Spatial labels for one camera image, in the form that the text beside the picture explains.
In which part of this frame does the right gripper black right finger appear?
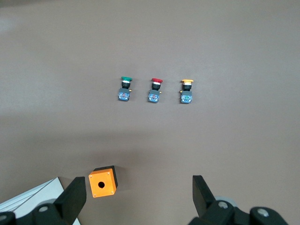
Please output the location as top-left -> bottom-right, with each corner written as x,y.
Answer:
189,175 -> 235,225

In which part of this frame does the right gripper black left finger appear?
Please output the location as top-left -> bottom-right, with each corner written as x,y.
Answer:
32,177 -> 88,225

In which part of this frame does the green mushroom push button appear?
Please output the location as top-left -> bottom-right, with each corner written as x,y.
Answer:
118,75 -> 134,102

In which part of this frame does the white drawer cabinet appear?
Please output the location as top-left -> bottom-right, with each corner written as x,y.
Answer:
0,177 -> 82,225

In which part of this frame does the red mushroom push button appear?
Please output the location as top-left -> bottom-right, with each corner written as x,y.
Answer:
147,77 -> 164,104

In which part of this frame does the orange button enclosure box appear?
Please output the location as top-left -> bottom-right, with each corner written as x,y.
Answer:
88,165 -> 119,199

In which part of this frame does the yellow mushroom push button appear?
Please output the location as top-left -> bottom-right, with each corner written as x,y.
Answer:
179,79 -> 195,105

